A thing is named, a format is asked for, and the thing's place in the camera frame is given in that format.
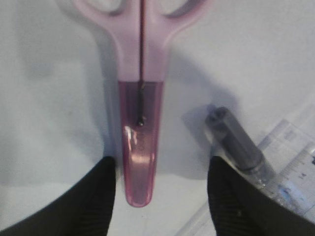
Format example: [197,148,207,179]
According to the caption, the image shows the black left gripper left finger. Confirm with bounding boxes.
[0,156,116,236]

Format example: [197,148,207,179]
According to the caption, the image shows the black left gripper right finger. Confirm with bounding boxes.
[208,156,315,236]

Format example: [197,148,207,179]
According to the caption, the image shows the clear plastic ruler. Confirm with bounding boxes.
[183,107,315,224]

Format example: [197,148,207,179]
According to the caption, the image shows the pink small scissors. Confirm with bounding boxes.
[74,0,210,207]

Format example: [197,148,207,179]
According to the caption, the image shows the silver glitter pen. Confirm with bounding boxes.
[205,107,276,189]

